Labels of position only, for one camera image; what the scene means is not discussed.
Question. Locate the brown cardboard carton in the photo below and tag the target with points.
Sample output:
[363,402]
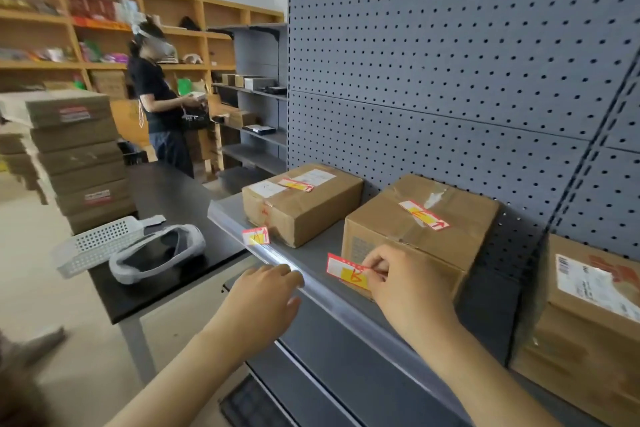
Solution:
[110,84]

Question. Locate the cardboard box with torn tape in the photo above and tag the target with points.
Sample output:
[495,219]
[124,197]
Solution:
[450,236]

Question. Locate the green packet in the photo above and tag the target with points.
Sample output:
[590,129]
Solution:
[184,87]

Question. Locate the small cardboard boxes row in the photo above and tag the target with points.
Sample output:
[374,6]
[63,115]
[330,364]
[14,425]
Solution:
[250,81]

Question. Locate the small brown cardboard box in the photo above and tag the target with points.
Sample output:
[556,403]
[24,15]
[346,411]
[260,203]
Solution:
[242,118]

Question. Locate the person's right forearm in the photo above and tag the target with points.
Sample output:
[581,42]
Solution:
[475,376]

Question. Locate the person's right hand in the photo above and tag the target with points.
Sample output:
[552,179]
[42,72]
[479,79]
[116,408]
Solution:
[415,291]

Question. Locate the grey headset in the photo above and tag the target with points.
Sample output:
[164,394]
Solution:
[150,269]

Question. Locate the person's right thumb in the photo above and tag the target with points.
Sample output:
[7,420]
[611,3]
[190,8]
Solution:
[374,277]

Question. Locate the small grey flat piece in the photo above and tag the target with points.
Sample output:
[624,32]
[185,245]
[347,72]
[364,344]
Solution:
[154,220]

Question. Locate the black table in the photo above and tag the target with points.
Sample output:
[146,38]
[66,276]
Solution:
[165,191]

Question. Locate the person's left fingers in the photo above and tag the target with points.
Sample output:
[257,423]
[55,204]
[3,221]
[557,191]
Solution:
[280,275]

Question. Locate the large cardboard box shipping label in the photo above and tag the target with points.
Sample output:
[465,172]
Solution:
[580,341]

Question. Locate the grey metal shelf rack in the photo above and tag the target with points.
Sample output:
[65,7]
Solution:
[260,156]

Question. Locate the stack of flat cardboard boxes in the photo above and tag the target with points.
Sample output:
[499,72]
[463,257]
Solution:
[75,156]

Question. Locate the red packets on shelf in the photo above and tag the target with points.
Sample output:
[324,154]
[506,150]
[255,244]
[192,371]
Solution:
[90,5]

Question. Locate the grey pegboard shelf unit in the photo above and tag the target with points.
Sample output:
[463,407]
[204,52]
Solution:
[450,66]

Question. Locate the white plastic basket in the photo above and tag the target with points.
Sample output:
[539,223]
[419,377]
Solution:
[97,244]

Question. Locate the person's left forearm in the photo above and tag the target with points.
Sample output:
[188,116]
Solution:
[180,381]

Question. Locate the red yellow price tag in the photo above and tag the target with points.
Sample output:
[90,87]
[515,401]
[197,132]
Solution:
[345,272]
[256,236]

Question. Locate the red yellow sticker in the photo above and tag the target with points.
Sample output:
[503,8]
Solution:
[424,215]
[296,185]

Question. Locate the black plastic crate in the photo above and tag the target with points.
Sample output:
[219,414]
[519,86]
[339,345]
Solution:
[250,404]

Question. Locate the long cardboard box white labels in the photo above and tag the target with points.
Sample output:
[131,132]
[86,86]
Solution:
[305,211]

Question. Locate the black flat device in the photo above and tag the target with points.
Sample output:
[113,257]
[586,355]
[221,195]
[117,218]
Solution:
[260,129]
[275,90]

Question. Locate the wooden shelf unit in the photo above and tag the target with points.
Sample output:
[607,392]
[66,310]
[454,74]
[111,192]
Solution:
[35,16]

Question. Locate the person's left hand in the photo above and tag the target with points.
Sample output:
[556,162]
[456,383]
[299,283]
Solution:
[255,311]

